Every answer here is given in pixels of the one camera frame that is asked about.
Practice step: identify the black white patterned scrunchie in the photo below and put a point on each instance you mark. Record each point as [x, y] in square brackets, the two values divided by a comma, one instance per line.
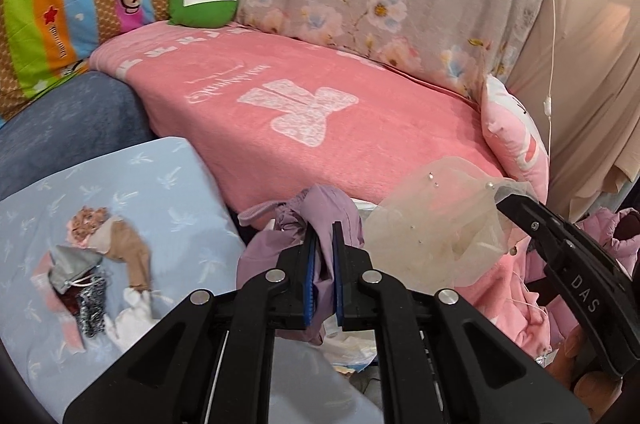
[91, 305]

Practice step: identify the person right hand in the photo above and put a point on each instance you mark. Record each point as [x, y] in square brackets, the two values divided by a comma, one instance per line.
[596, 390]

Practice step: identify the dark red velvet scrunchie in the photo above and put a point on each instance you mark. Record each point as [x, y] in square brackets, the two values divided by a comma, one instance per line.
[70, 300]

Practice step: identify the pink cartoon small pillow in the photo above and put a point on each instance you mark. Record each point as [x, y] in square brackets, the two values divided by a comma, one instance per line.
[512, 135]

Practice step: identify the tan ruffled scrunchie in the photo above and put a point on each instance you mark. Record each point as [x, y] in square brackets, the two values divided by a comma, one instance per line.
[84, 224]

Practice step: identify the pink towel blanket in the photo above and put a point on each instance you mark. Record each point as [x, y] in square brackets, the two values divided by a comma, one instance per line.
[271, 116]

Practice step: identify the beige stocking sock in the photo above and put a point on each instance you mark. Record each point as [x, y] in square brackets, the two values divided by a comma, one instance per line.
[117, 240]

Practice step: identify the white satin scrunchie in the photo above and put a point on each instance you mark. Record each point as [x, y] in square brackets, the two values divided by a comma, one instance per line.
[136, 319]

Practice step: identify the sheer beige tulle fabric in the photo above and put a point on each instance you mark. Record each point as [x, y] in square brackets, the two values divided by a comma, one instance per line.
[441, 227]

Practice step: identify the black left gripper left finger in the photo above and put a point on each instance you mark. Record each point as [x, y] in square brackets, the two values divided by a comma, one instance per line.
[209, 360]

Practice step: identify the purple cloth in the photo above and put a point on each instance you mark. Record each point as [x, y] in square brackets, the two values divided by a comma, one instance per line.
[315, 208]

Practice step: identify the green round plush cushion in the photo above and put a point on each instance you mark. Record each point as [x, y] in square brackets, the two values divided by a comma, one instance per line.
[202, 13]

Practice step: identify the beige curtain sheet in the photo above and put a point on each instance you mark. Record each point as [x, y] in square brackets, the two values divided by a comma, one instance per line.
[578, 76]

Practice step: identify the pink white wet wipe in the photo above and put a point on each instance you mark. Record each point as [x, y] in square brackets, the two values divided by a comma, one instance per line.
[41, 282]

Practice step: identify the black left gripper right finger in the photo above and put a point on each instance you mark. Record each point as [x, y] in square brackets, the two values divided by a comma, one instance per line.
[441, 360]

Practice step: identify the grey drawstring pouch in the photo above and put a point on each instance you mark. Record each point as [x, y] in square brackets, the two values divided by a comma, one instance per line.
[73, 268]

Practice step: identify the dark blue velvet pillow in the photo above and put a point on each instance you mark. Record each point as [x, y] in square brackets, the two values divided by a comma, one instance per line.
[84, 118]

